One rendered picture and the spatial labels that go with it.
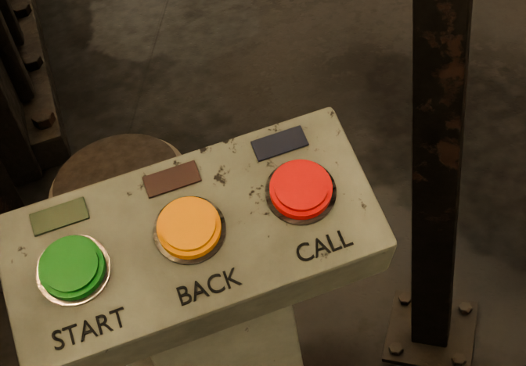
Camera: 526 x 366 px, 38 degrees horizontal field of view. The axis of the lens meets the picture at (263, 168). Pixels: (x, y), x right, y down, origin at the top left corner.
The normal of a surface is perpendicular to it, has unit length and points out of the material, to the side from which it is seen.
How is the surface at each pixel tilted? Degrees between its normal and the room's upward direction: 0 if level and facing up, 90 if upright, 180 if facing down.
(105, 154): 0
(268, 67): 0
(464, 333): 0
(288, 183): 20
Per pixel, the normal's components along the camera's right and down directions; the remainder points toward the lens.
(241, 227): -0.01, -0.44
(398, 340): -0.13, -0.71
